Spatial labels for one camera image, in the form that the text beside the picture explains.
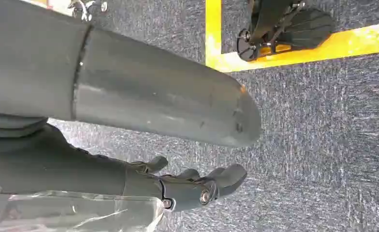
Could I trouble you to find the white frame base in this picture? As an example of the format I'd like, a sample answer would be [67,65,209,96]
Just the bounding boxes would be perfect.
[22,0,75,16]

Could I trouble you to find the ribbed grey right arm sleeve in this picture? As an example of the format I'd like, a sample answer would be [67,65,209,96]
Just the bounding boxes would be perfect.
[0,111,48,139]

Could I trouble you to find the silver metal bracket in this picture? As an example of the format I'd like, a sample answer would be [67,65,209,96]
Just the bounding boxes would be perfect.
[68,0,109,22]

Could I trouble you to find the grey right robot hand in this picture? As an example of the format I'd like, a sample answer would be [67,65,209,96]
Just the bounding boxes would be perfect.
[0,0,262,213]

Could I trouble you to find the yellow floor tape strip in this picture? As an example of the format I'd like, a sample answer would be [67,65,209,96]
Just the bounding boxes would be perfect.
[208,21,379,73]
[204,0,223,69]

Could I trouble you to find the clear plastic bag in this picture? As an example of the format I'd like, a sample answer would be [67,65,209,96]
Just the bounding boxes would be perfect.
[0,190,165,232]

